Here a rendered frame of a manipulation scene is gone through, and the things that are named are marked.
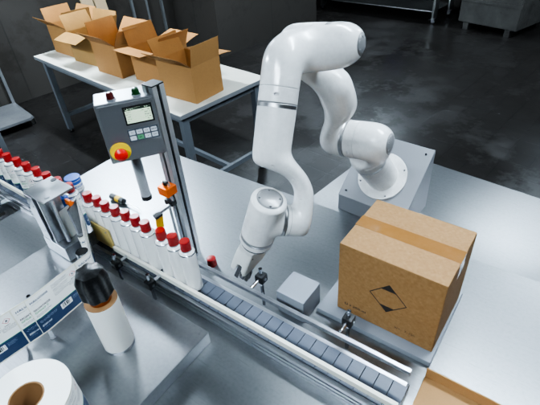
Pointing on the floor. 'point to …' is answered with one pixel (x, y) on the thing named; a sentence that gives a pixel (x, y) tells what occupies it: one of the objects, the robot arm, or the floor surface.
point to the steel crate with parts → (501, 14)
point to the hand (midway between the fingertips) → (245, 273)
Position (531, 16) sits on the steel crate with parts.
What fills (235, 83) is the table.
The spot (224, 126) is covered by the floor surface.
